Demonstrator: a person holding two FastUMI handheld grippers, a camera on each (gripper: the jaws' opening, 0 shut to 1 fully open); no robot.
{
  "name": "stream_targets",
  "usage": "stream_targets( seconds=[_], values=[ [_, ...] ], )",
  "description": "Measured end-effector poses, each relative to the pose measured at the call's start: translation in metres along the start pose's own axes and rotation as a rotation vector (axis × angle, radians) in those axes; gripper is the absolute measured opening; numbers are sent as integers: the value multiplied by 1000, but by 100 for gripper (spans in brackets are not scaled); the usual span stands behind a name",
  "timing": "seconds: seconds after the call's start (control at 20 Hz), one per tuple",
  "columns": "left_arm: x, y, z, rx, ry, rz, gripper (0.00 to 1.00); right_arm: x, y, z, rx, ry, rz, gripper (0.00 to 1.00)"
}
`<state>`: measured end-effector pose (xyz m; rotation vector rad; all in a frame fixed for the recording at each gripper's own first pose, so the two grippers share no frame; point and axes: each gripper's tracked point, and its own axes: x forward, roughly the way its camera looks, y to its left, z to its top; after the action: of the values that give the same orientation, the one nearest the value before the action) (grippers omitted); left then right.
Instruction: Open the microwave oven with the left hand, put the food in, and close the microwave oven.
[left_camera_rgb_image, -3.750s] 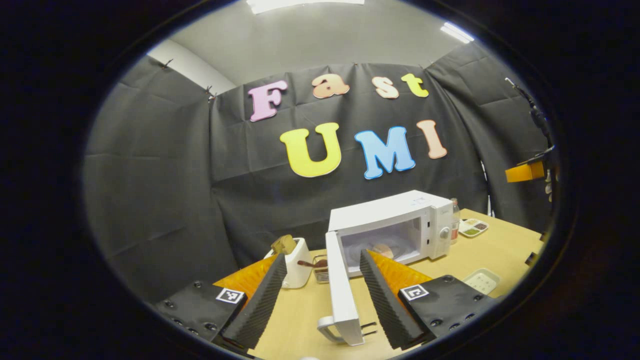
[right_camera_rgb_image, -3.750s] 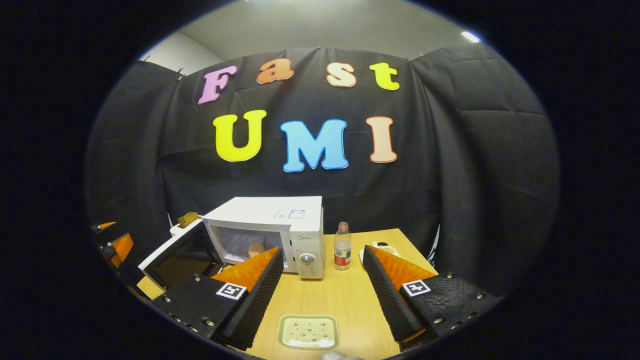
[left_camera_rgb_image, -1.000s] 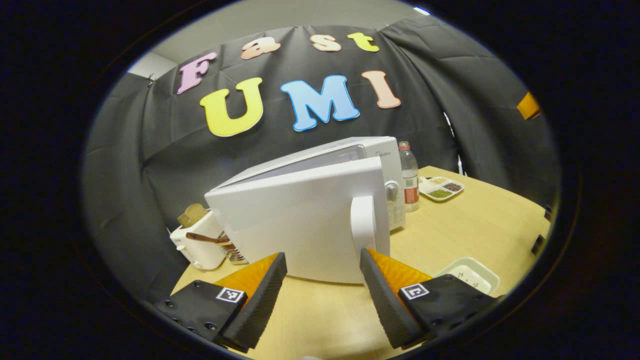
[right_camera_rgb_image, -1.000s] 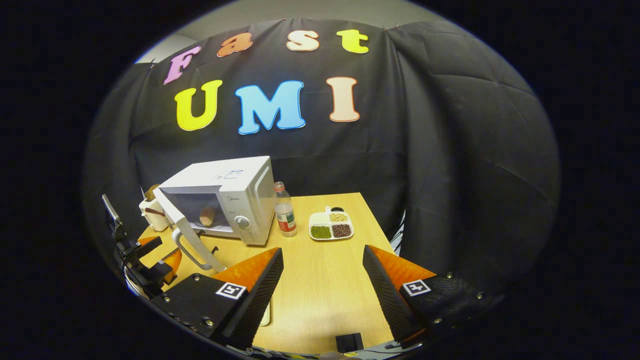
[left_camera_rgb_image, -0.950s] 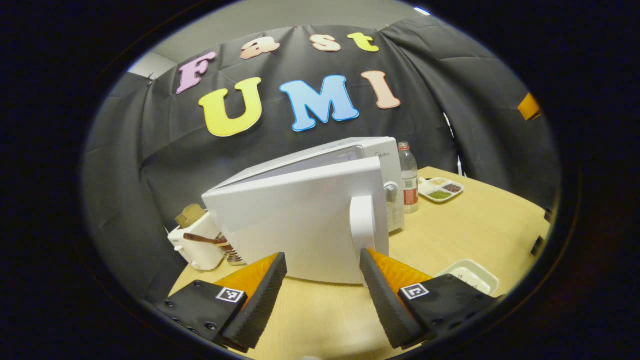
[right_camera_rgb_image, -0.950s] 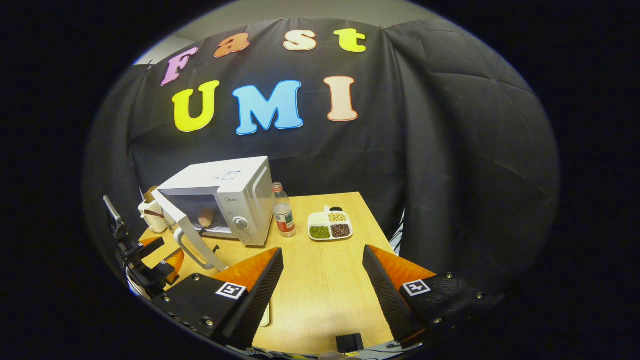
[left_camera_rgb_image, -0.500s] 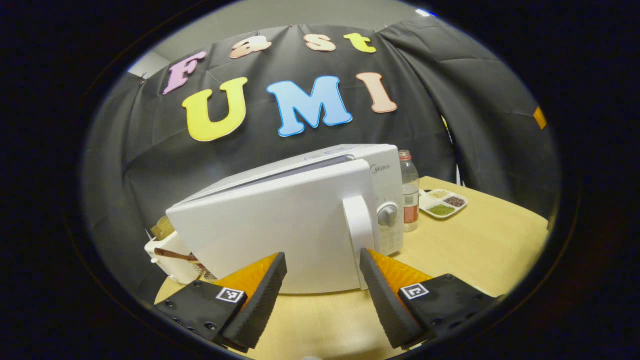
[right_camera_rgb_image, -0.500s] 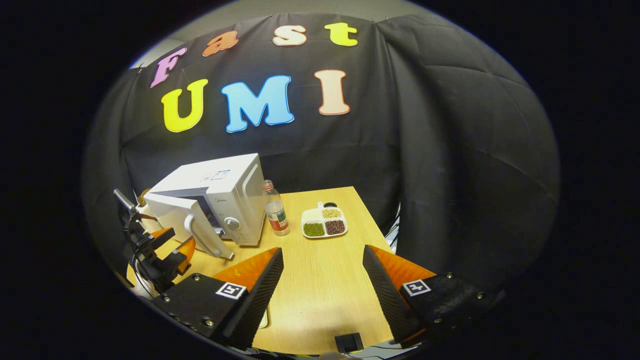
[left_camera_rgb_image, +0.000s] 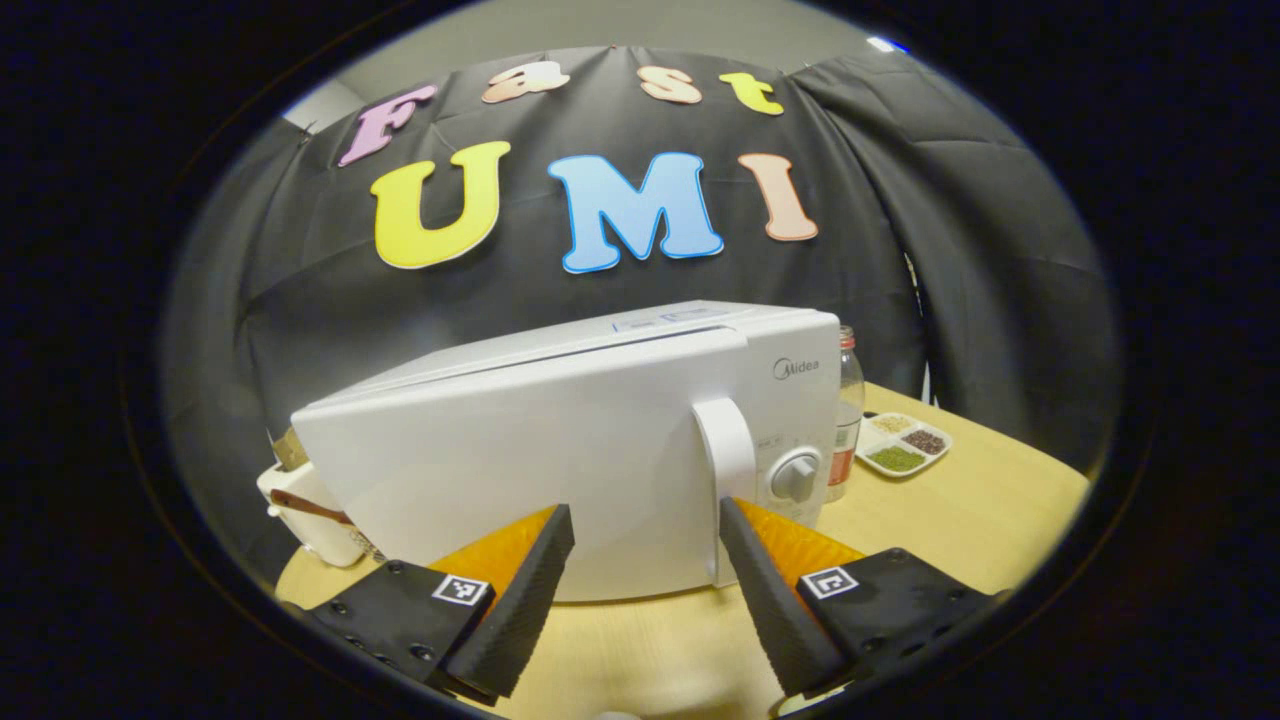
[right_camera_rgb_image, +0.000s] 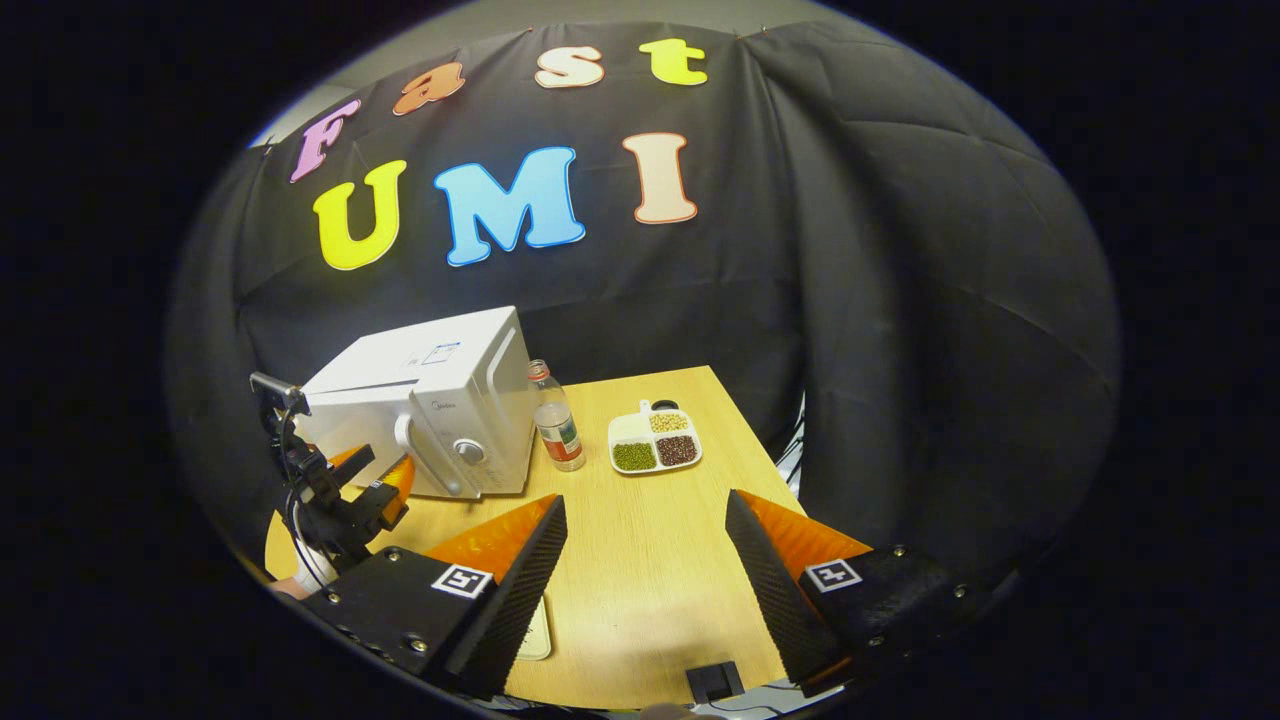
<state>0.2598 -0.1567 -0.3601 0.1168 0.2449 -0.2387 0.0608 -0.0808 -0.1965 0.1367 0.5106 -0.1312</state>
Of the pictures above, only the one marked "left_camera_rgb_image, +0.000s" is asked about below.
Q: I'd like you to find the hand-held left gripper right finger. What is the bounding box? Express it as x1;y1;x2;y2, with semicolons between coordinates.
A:
718;497;1001;699

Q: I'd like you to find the white toaster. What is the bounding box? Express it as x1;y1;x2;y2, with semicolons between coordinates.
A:
257;460;367;569

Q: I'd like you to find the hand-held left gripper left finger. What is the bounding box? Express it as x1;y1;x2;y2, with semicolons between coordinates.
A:
300;503;577;699

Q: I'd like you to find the brown wooden spoon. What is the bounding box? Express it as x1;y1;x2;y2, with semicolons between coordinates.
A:
270;490;354;527

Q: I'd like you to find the black backdrop cloth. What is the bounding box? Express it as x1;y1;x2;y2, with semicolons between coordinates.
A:
160;45;1119;591

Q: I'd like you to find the white microwave oven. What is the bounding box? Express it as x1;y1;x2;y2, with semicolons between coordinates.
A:
290;300;843;603

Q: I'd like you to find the clear bottle with red label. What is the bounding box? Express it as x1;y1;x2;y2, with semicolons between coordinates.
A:
825;325;866;504

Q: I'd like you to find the white divided tray with grains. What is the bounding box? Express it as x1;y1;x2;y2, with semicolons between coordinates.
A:
855;411;953;479

